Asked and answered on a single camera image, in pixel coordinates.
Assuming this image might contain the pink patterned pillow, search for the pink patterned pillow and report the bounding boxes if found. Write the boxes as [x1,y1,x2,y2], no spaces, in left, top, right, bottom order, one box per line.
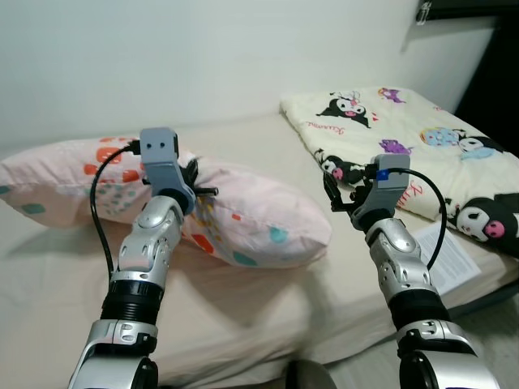
[0,134,333,270]

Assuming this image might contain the cream cartoon print blanket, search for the cream cartoon print blanket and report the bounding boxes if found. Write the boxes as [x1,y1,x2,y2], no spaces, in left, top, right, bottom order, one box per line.
[280,85,519,260]

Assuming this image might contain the white printed booklet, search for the white printed booklet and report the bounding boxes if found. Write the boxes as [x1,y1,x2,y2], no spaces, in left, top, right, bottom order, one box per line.
[412,223,483,297]

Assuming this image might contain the grey right robot leg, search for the grey right robot leg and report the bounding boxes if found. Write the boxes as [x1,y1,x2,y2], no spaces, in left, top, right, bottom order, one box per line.
[284,359,337,389]

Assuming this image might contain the dark window blind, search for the dark window blind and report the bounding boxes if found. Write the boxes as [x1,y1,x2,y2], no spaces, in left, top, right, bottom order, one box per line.
[414,0,519,22]

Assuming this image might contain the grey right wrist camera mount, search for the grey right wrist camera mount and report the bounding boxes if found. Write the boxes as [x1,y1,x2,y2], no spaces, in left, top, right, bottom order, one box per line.
[353,154,412,236]

